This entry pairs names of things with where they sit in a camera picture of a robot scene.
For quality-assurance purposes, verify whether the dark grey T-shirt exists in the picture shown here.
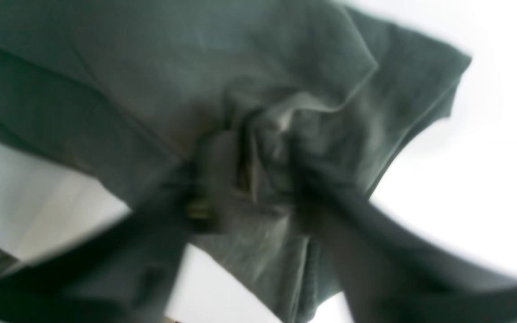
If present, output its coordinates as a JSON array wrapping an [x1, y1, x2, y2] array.
[[0, 0, 471, 323]]

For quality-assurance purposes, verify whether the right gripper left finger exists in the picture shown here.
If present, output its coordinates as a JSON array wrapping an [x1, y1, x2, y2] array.
[[0, 132, 241, 323]]

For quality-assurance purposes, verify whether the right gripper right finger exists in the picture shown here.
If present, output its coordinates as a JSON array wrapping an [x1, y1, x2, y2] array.
[[293, 153, 517, 323]]

